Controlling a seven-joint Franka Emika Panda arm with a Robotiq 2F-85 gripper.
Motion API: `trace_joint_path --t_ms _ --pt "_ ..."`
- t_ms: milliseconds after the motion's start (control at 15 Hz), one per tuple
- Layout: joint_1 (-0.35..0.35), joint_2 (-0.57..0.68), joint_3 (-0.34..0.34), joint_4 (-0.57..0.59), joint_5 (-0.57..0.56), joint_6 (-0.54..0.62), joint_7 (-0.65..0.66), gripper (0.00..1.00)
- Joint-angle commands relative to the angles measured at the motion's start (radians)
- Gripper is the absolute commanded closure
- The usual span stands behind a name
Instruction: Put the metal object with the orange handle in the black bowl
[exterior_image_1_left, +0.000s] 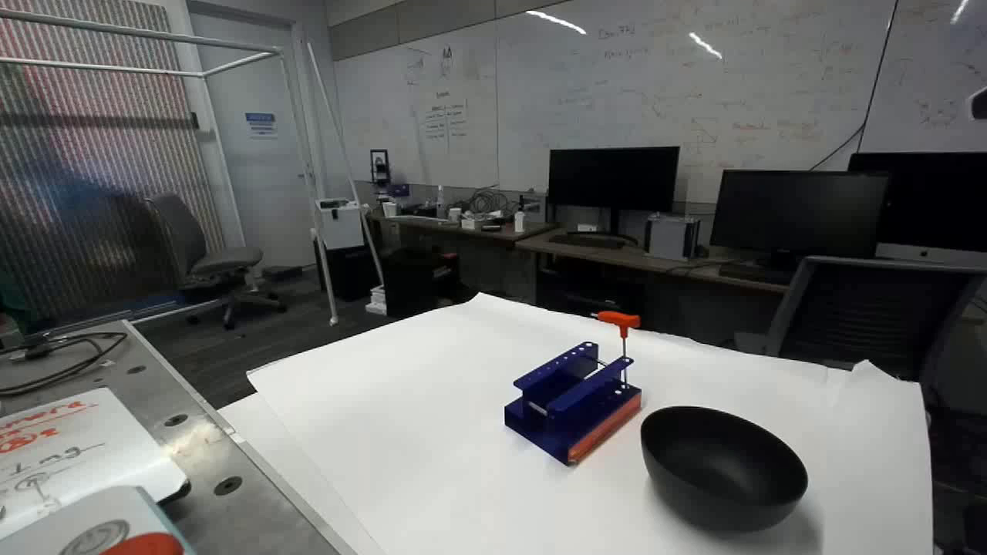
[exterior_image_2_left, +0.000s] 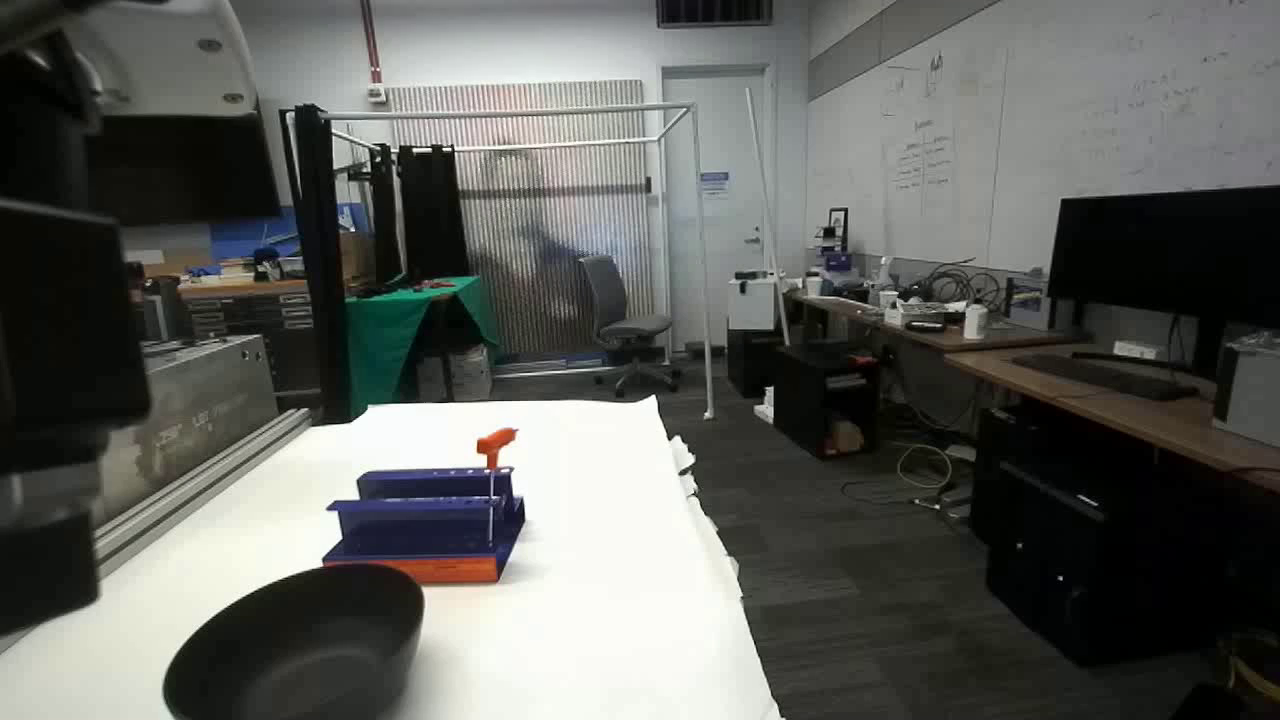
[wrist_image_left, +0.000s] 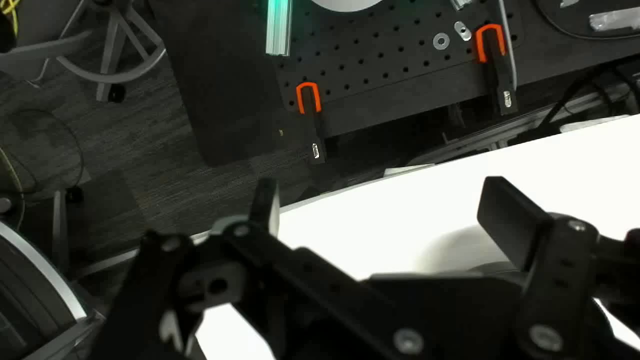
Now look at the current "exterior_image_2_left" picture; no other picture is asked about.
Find blue metal tool rack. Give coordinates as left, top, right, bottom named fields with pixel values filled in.
left=321, top=462, right=530, bottom=587

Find black keyboard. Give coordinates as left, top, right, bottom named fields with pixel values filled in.
left=1010, top=348, right=1205, bottom=405

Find grey box on desk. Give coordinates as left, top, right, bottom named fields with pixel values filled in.
left=1209, top=337, right=1280, bottom=451

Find black computer tower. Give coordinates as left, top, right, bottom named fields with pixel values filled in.
left=981, top=456, right=1212, bottom=671

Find black wall screen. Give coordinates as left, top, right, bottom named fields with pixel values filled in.
left=84, top=110, right=283, bottom=227

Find wooden desk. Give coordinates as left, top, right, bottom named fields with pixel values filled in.
left=942, top=341, right=1280, bottom=501

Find long cluttered workbench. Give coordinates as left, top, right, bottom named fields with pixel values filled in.
left=785, top=283, right=1090, bottom=358

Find white table cover sheet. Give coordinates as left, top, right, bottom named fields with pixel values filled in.
left=0, top=394, right=787, bottom=720

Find cables on floor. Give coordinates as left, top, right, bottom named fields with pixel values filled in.
left=891, top=440, right=981, bottom=519

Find aluminium rail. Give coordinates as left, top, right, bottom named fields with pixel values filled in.
left=93, top=405, right=316, bottom=580

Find wall whiteboard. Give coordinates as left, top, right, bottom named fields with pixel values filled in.
left=803, top=0, right=1280, bottom=277

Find black upright post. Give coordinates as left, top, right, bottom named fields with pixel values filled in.
left=280, top=104, right=359, bottom=424

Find black cabinet under workbench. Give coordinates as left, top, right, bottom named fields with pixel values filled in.
left=772, top=341, right=883, bottom=462

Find red wall pipe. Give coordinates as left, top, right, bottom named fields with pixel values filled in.
left=356, top=0, right=394, bottom=110

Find white pipe frame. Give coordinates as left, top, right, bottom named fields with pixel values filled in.
left=324, top=99, right=721, bottom=424

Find ceiling air vent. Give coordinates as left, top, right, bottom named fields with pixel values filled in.
left=654, top=0, right=782, bottom=31

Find grey metal block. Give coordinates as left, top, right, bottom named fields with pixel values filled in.
left=93, top=331, right=283, bottom=528

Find grey office chair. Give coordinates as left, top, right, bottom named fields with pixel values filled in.
left=576, top=248, right=684, bottom=400

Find black upright panel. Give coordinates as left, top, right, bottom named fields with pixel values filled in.
left=394, top=140, right=476, bottom=286

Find white door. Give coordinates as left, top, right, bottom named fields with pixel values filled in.
left=660, top=62, right=782, bottom=355

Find black computer monitor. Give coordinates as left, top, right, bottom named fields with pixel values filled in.
left=1044, top=179, right=1280, bottom=378

